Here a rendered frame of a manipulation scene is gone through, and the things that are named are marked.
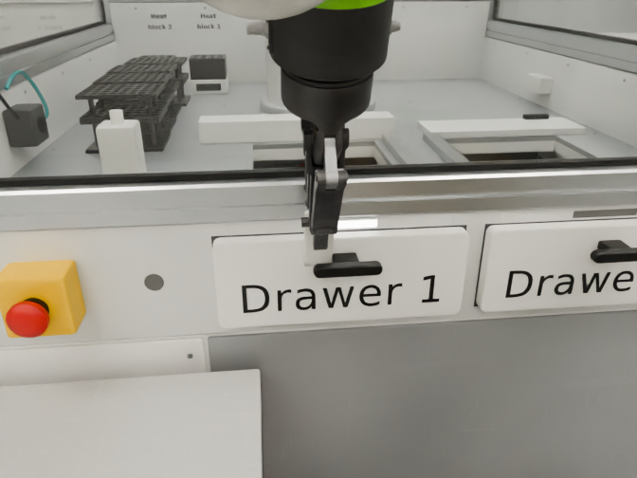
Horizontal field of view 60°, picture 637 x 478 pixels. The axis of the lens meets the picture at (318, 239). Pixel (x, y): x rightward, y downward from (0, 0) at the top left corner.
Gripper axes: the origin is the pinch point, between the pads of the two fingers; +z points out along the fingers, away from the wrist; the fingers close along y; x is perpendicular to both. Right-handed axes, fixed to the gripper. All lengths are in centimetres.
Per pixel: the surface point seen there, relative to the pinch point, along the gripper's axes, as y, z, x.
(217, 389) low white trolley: 7.4, 16.4, -11.8
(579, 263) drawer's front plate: -0.1, 6.3, 31.6
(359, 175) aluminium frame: -6.5, -3.0, 5.1
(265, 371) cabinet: 3.1, 20.3, -6.3
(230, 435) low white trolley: 14.3, 13.9, -10.1
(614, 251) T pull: 2.0, 2.2, 33.2
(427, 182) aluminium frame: -5.1, -2.9, 12.6
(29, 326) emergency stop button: 5.4, 5.1, -29.4
